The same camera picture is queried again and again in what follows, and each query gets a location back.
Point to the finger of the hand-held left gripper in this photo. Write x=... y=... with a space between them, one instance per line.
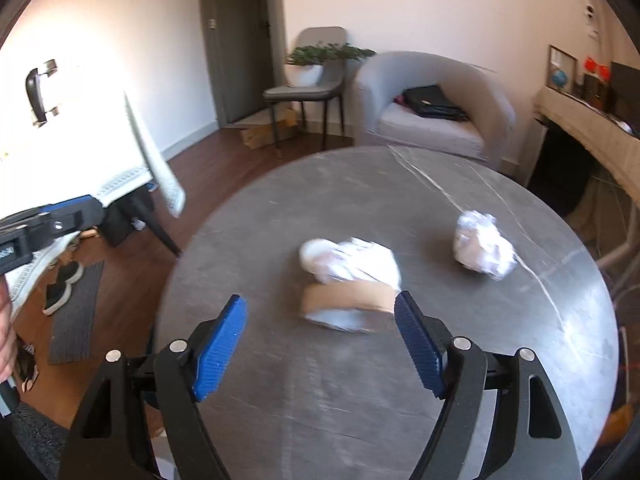
x=70 y=220

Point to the small blue globe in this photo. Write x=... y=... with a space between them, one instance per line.
x=560 y=80

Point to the person's left hand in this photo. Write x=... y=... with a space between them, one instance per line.
x=6 y=335

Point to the potted green plant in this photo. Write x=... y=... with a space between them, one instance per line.
x=305 y=72

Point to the table with white tablecloth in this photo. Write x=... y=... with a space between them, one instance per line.
x=75 y=150

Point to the black monitor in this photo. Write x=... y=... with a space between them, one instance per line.
x=627 y=90

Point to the round grey marble table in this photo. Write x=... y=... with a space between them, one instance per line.
x=350 y=400

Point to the dark brown speaker box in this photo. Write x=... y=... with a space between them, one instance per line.
x=595 y=89

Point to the small red flags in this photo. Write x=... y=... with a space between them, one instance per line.
x=597 y=66

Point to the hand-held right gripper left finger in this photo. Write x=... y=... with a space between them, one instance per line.
x=222 y=347

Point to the black storage box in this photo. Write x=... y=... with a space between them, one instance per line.
x=122 y=225

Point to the grey armchair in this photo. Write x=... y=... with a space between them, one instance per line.
x=380 y=90

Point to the desk with beige cloth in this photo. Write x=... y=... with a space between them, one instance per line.
x=585 y=125

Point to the grey striped door mat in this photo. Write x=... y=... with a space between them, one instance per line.
x=75 y=325

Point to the grey door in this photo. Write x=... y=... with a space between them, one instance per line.
x=235 y=60

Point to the black and white shoe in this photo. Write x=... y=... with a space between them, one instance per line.
x=56 y=300
x=71 y=272

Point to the black bag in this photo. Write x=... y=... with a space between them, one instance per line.
x=432 y=102

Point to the brown tape roll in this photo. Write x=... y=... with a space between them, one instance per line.
x=345 y=300

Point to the white security camera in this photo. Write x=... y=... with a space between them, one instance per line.
x=592 y=14

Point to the grey dining chair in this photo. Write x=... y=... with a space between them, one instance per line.
x=320 y=40

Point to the white paper ball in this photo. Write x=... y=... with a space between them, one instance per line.
x=482 y=247

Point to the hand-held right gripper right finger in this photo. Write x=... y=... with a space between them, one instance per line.
x=420 y=345

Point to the flat cardboard box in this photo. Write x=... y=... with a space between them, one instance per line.
x=265 y=132

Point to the white plastic bag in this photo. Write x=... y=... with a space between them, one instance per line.
x=360 y=262

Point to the wooden picture frame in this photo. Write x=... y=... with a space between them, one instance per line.
x=555 y=57

